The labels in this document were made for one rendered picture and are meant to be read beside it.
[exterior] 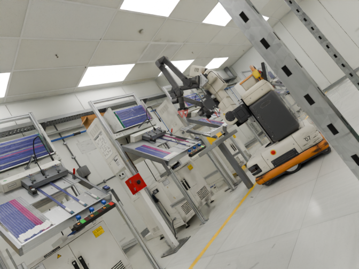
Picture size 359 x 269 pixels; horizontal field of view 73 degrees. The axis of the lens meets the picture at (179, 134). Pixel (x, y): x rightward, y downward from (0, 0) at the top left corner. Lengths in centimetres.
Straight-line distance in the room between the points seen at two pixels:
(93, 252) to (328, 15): 942
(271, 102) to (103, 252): 189
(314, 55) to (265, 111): 784
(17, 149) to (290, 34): 920
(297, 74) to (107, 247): 215
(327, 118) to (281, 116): 187
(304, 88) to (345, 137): 8
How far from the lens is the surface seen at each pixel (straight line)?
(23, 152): 258
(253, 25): 40
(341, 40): 994
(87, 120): 345
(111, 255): 235
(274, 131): 227
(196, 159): 422
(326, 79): 1000
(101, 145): 332
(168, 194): 283
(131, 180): 240
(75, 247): 225
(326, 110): 38
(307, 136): 223
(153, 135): 315
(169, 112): 426
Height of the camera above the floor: 55
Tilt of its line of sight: 7 degrees up
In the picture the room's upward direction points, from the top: 35 degrees counter-clockwise
